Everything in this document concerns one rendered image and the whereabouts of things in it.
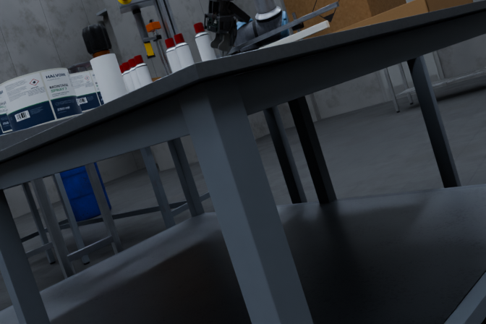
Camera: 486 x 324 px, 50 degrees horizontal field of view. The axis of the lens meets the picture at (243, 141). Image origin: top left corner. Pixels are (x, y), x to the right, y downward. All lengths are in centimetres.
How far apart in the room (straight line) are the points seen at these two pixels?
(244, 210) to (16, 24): 1205
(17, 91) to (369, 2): 104
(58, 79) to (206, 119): 94
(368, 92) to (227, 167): 962
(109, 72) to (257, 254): 123
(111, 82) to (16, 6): 1104
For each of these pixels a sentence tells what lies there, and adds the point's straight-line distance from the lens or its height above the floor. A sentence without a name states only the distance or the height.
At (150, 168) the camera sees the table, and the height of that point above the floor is 54.
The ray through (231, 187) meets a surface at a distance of 68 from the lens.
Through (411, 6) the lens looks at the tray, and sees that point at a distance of 125.
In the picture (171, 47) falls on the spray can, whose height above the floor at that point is 105.
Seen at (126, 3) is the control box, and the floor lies 130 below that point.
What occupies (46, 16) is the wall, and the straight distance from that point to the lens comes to 1315.
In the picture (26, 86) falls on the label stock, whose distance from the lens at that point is 155.
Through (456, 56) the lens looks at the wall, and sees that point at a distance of 976.
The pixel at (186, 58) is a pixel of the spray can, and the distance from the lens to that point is 193.
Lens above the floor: 77
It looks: 4 degrees down
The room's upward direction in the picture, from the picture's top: 18 degrees counter-clockwise
